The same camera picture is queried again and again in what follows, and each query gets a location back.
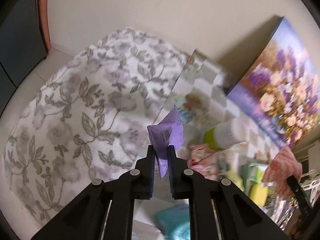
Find pink white striped cloth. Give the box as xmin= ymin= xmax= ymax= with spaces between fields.
xmin=261 ymin=146 xmax=303 ymax=199

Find pink floral scrunchie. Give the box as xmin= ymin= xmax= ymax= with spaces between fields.
xmin=187 ymin=144 xmax=220 ymax=181

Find purple wipe packet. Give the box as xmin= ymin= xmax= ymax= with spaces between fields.
xmin=147 ymin=106 xmax=184 ymax=178

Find yellow sponge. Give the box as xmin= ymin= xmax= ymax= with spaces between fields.
xmin=249 ymin=184 xmax=268 ymax=207

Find leopard print scrunchie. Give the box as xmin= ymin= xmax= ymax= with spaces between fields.
xmin=261 ymin=193 xmax=282 ymax=216

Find green microfibre cloth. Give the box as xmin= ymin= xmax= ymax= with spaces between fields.
xmin=220 ymin=164 xmax=245 ymax=191

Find teal edged white tray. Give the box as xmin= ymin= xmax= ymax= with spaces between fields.
xmin=241 ymin=163 xmax=268 ymax=196

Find teal plastic toy box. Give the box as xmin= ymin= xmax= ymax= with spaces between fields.
xmin=154 ymin=204 xmax=190 ymax=240

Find white pill bottle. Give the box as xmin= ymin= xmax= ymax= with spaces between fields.
xmin=203 ymin=116 xmax=249 ymax=150

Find grey floral white blanket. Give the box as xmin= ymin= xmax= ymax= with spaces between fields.
xmin=3 ymin=28 xmax=187 ymax=225

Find flower painting canvas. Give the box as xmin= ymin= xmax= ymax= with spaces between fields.
xmin=227 ymin=17 xmax=319 ymax=148

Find checkered patterned tablecloth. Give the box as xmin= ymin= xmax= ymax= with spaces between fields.
xmin=163 ymin=51 xmax=279 ymax=176

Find dark cabinet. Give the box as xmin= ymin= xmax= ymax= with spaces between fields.
xmin=1 ymin=0 xmax=48 ymax=112

